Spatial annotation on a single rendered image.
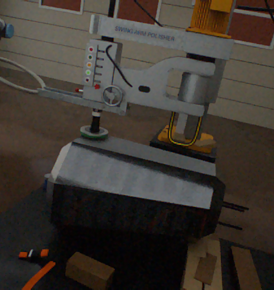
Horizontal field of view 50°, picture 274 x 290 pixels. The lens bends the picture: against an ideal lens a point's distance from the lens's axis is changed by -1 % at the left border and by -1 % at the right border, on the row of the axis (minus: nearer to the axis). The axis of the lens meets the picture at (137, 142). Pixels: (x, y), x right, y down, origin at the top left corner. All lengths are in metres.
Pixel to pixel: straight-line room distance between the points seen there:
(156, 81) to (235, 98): 6.20
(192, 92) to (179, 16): 6.18
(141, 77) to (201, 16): 0.54
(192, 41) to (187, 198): 1.01
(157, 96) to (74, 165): 0.74
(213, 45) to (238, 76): 6.10
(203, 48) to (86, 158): 1.07
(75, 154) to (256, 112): 6.62
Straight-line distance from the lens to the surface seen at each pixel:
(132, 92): 2.10
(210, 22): 2.06
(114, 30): 2.08
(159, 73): 2.06
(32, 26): 9.66
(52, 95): 2.30
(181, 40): 2.04
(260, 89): 8.20
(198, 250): 2.35
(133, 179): 2.03
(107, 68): 2.10
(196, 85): 2.08
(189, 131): 2.81
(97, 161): 2.10
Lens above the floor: 1.59
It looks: 19 degrees down
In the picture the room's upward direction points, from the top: 11 degrees clockwise
